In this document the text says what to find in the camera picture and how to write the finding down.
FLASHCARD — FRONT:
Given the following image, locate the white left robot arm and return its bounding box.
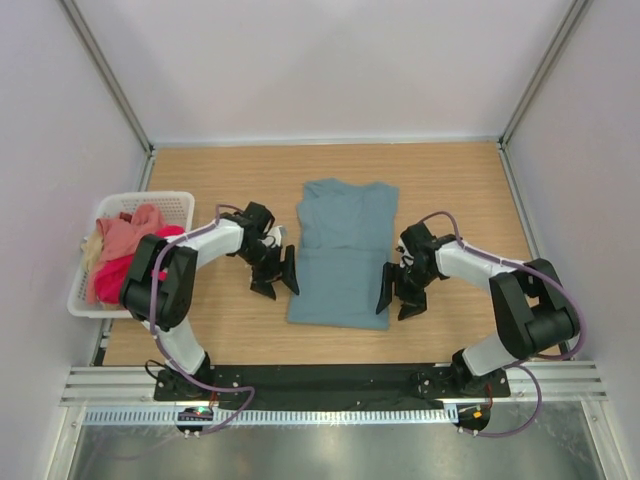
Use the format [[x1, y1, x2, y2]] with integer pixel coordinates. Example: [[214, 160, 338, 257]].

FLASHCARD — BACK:
[[120, 213, 300, 400]]

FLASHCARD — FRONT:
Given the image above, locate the left black camera box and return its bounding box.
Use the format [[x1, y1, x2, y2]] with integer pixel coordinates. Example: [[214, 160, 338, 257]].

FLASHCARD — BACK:
[[234, 201, 275, 239]]

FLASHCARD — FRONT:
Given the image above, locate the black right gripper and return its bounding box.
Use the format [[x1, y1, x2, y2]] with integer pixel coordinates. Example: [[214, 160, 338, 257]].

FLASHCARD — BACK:
[[376, 261, 437, 321]]

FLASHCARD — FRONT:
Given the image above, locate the white slotted cable duct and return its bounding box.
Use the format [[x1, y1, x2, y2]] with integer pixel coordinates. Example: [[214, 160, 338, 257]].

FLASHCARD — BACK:
[[83, 405, 458, 427]]

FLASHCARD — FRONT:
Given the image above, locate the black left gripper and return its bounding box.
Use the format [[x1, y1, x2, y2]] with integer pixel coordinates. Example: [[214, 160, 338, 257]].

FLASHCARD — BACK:
[[238, 242, 299, 300]]

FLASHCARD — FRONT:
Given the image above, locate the cream t shirt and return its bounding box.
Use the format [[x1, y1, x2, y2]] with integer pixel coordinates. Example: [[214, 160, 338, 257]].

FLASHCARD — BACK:
[[81, 231, 104, 273]]

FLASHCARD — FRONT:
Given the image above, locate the blue-grey t shirt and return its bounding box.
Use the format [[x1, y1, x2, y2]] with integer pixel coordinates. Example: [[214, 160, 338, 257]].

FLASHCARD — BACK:
[[287, 178, 399, 331]]

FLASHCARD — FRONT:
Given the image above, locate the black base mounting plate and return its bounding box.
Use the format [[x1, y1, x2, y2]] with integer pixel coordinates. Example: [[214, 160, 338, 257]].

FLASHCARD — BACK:
[[154, 363, 511, 409]]

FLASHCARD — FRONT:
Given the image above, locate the right aluminium frame post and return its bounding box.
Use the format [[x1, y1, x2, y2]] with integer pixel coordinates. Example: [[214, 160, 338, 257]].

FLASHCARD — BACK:
[[497, 0, 592, 151]]

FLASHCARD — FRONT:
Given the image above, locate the aluminium frame post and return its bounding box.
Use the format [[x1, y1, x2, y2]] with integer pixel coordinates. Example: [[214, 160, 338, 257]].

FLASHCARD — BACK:
[[497, 0, 592, 151], [58, 0, 156, 160]]

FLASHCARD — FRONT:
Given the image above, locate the red t shirt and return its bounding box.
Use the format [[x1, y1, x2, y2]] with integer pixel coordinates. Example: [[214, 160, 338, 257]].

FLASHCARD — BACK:
[[87, 224, 185, 305]]

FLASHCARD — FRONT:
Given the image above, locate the salmon pink t shirt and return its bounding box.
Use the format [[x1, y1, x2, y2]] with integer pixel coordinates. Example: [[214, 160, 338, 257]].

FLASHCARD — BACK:
[[96, 204, 167, 262]]

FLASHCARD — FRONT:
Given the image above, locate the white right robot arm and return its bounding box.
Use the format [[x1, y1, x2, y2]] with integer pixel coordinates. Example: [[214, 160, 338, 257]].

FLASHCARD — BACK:
[[376, 225, 583, 396]]

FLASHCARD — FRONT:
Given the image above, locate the white plastic laundry basket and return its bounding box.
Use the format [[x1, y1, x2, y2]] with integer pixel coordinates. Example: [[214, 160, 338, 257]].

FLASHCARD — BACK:
[[67, 191, 195, 319]]

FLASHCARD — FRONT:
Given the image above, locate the right black camera box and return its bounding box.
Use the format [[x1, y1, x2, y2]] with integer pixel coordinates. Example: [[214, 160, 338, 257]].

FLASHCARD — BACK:
[[398, 223, 441, 260]]

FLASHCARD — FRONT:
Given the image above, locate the black camera box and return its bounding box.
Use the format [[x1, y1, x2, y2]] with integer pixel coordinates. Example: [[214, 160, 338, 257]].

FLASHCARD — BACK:
[[234, 201, 275, 239], [398, 223, 441, 260]]

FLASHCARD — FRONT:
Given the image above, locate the left aluminium frame post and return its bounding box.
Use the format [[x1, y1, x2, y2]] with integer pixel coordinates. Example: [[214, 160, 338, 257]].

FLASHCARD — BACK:
[[58, 0, 156, 160]]

